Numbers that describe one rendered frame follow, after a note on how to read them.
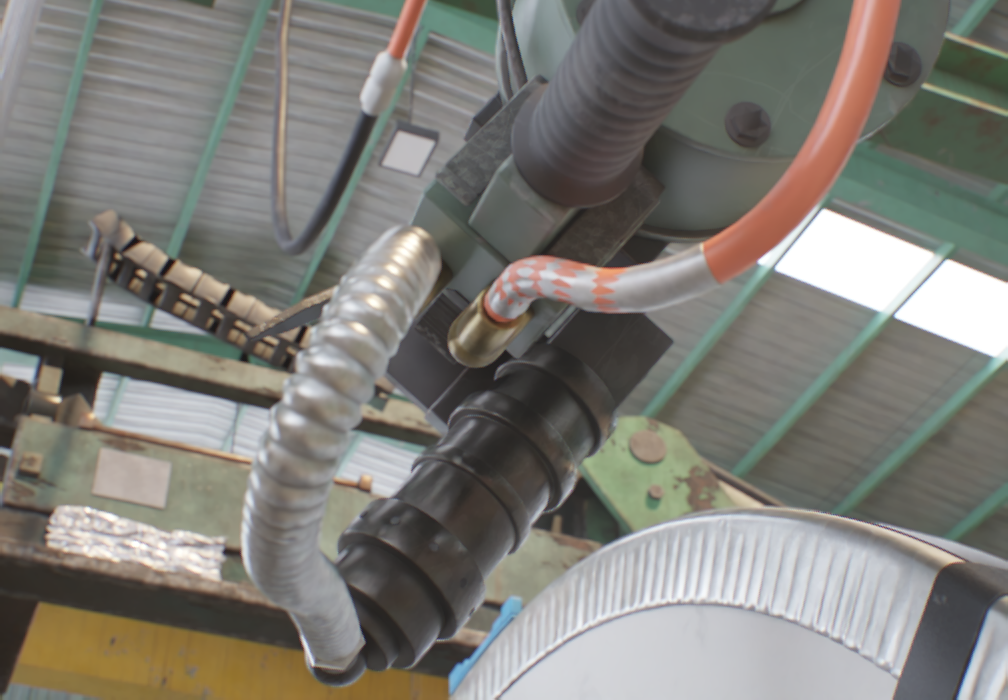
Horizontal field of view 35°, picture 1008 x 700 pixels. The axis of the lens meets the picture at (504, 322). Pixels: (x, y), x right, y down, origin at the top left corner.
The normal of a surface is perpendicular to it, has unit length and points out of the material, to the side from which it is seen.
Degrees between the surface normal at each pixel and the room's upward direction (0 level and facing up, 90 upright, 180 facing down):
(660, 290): 151
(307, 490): 133
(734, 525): 90
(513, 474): 109
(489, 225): 137
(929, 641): 88
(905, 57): 115
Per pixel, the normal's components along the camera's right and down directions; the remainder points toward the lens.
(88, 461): 0.38, -0.58
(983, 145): 0.00, 0.77
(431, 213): -0.64, 0.70
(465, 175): 0.31, -0.37
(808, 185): 0.01, 0.04
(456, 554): 0.57, -0.18
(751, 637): -0.92, -0.24
